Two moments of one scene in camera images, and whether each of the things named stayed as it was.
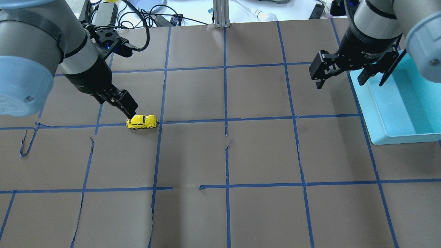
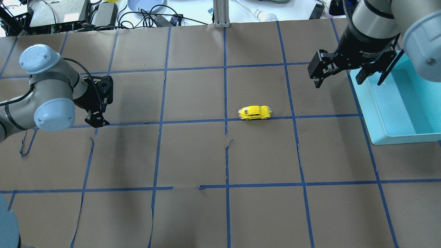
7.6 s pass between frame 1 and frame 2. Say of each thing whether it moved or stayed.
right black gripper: stayed
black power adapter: stayed
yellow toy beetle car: moved
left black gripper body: moved
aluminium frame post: stayed
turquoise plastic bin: stayed
